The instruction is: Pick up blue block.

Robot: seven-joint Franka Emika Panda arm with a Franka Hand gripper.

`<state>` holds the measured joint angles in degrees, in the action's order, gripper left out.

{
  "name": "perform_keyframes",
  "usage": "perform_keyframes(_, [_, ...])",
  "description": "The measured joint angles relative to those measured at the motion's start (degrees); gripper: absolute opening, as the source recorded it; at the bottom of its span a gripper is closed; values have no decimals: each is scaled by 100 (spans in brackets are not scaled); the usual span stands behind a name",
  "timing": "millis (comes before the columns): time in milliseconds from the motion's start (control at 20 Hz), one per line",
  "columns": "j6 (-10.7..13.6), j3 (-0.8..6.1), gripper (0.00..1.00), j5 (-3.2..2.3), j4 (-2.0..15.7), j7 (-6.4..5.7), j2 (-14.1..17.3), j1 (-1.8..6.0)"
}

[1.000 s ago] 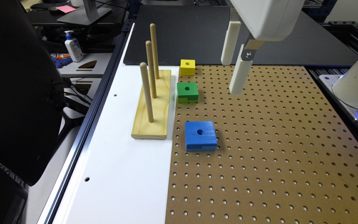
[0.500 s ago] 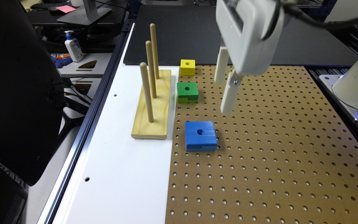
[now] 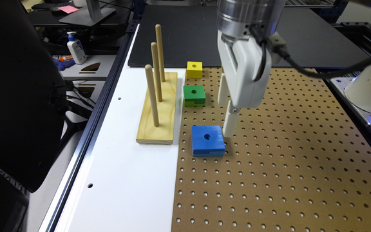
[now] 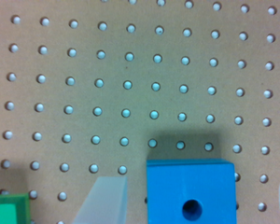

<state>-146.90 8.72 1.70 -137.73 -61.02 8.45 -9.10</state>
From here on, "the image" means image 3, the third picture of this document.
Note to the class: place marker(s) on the middle wooden peg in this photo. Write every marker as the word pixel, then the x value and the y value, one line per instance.
pixel 156 67

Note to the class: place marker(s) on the rear wooden peg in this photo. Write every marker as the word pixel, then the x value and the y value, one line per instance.
pixel 158 31

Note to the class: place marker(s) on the blue glue gun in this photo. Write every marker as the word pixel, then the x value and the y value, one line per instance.
pixel 62 65

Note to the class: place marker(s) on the yellow square block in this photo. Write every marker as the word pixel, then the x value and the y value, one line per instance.
pixel 194 70

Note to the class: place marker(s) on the black mat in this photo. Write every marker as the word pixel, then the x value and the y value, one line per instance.
pixel 189 34

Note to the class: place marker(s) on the blue square block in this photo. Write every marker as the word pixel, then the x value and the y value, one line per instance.
pixel 207 141

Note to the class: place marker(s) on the lotion pump bottle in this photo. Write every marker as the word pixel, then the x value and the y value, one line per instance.
pixel 75 48

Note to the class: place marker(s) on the brown pegboard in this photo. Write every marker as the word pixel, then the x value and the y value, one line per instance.
pixel 295 163

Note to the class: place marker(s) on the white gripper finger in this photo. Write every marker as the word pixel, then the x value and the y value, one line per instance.
pixel 223 91
pixel 231 117

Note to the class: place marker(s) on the green square block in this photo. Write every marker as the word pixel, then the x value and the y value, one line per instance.
pixel 194 95

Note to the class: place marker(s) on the front wooden peg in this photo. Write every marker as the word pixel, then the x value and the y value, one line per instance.
pixel 152 94

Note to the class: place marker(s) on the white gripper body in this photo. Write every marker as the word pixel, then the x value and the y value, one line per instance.
pixel 247 68

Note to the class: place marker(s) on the silver monitor stand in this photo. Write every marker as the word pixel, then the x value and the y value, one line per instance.
pixel 88 14

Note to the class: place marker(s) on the pink sticky note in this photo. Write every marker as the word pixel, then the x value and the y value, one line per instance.
pixel 68 9

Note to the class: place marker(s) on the wooden peg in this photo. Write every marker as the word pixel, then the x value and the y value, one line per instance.
pixel 156 67
pixel 152 94
pixel 158 31

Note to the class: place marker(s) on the wooden peg base board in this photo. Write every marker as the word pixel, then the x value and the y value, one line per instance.
pixel 163 134

